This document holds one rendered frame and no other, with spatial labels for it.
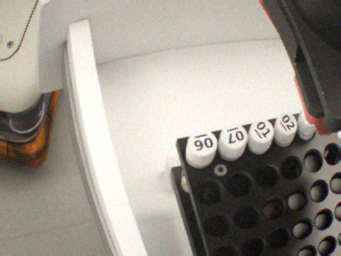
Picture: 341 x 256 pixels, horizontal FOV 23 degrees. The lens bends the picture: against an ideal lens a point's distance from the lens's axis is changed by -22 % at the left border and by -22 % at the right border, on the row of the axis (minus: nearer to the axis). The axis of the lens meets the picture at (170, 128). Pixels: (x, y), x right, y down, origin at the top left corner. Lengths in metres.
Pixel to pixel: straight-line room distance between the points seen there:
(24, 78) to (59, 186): 0.28
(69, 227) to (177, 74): 0.87
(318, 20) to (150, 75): 0.23
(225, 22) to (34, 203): 0.91
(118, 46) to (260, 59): 0.08
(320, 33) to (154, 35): 0.21
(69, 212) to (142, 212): 0.90
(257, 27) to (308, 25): 0.21
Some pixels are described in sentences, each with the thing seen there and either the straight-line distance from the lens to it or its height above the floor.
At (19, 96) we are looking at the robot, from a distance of 1.18.
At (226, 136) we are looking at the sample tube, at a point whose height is 0.91.
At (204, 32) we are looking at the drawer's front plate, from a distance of 0.53.
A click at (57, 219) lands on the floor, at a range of 1.39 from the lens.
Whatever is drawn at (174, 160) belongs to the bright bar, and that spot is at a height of 0.85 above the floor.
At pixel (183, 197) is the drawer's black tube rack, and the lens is 0.46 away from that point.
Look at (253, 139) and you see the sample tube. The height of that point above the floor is 0.91.
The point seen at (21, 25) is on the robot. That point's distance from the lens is 1.22.
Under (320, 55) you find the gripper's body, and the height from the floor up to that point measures 1.03.
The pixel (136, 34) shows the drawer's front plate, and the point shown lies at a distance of 0.51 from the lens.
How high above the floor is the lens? 1.29
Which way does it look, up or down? 63 degrees down
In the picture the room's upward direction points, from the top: 10 degrees clockwise
